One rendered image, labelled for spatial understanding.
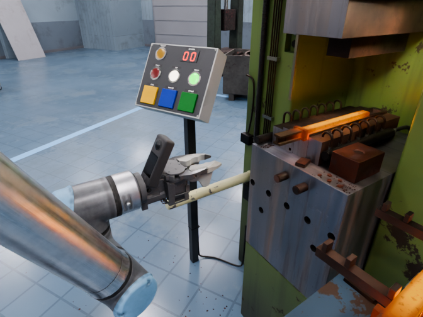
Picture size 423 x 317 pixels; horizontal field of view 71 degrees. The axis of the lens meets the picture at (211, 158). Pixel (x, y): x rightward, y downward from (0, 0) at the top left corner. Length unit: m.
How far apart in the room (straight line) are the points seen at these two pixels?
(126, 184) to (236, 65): 4.13
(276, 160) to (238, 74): 3.77
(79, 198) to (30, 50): 9.78
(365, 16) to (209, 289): 1.40
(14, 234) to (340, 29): 0.77
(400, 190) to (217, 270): 1.13
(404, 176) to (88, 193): 0.81
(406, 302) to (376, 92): 0.95
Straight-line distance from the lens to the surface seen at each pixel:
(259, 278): 1.33
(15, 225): 0.43
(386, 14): 0.98
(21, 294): 1.97
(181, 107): 1.18
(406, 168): 0.97
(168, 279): 1.78
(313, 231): 0.96
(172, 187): 0.68
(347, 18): 0.84
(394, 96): 1.33
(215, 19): 6.47
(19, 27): 10.45
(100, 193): 0.63
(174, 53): 1.29
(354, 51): 0.97
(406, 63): 1.30
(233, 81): 4.72
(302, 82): 1.17
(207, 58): 1.20
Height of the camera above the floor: 1.34
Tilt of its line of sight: 27 degrees down
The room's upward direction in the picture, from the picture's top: straight up
